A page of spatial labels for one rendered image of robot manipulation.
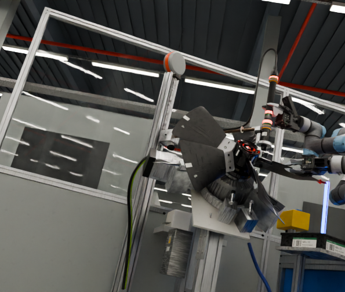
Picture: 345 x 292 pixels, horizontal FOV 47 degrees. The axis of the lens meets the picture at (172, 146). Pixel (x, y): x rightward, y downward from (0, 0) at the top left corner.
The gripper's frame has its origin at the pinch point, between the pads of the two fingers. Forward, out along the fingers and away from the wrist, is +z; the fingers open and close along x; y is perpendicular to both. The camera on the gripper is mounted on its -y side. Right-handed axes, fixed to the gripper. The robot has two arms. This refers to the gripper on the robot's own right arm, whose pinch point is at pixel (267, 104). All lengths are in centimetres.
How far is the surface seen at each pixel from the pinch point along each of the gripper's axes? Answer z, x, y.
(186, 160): 38, -7, 43
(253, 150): 6.5, -4.6, 27.2
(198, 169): 32, -6, 45
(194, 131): 27.9, 14.3, 20.9
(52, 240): 67, 84, 82
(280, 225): -39, 27, 48
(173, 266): 17, 30, 82
